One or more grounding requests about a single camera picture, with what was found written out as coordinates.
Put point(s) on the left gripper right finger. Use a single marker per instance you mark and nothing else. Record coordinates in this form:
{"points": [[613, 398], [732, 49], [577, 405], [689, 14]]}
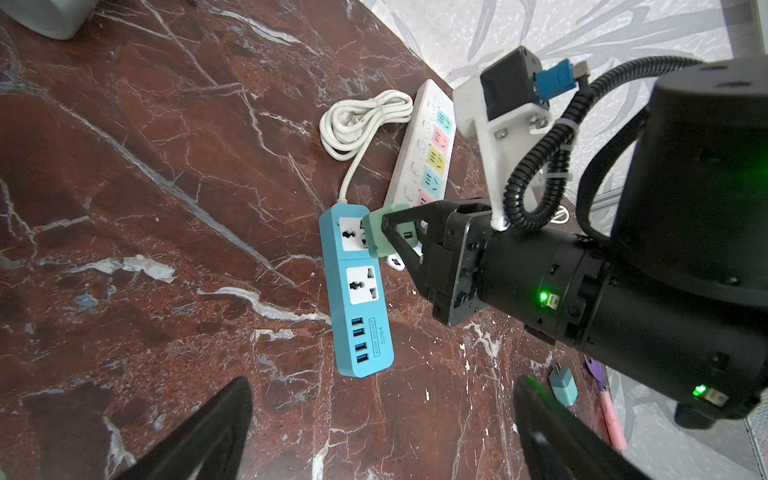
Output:
{"points": [[557, 445]]}

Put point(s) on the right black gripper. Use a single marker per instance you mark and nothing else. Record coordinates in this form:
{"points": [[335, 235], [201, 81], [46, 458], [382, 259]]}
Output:
{"points": [[550, 279]]}

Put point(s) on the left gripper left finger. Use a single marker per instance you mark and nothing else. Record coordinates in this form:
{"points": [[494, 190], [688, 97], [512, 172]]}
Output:
{"points": [[208, 445]]}

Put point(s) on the teal power strip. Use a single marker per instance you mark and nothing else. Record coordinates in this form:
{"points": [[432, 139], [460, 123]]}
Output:
{"points": [[360, 325]]}

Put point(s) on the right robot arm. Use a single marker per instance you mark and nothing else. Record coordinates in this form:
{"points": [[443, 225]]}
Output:
{"points": [[666, 278]]}

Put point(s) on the teal plug adapter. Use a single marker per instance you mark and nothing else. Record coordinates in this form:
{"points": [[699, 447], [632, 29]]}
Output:
{"points": [[563, 385]]}

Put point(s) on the long white power strip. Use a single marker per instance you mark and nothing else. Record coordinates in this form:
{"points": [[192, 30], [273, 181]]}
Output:
{"points": [[421, 171]]}

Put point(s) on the purple pink toy fork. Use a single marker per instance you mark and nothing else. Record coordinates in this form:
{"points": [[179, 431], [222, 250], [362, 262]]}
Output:
{"points": [[614, 428]]}

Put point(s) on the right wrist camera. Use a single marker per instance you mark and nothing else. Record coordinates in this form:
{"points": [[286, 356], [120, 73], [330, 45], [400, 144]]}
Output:
{"points": [[506, 109]]}

